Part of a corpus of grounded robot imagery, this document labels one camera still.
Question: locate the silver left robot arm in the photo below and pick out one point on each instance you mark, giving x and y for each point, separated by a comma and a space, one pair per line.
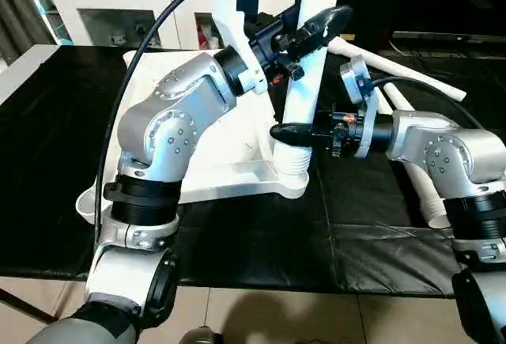
166, 130

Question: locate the cyan plastic item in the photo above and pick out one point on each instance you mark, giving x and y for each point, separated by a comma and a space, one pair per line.
43, 20

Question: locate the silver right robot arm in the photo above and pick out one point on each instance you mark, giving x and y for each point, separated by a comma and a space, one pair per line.
451, 154

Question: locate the white side table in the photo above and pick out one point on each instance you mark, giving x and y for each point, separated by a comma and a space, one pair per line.
24, 71

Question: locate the red bottle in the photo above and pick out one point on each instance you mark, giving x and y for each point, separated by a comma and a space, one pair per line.
203, 37

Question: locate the black work mat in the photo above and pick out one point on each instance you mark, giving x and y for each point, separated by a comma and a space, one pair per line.
253, 249

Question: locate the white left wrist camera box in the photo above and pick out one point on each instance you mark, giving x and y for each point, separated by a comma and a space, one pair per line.
229, 12

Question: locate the white plastic table top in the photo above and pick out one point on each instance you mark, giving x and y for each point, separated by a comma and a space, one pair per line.
229, 146

